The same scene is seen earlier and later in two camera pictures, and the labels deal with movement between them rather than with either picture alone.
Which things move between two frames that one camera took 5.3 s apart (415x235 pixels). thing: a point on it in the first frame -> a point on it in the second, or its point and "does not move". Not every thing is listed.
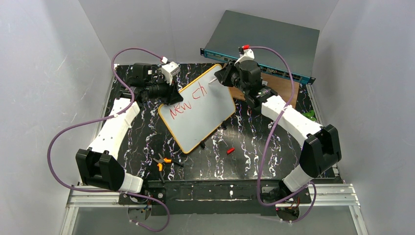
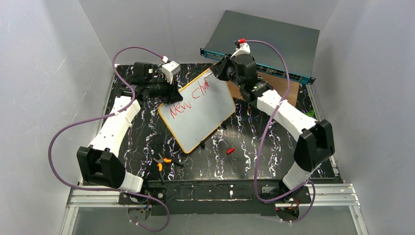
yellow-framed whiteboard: [206, 104] does not move
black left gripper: [174, 94] does not move
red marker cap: [230, 150] does not move
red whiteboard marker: [213, 80] -> [210, 73]
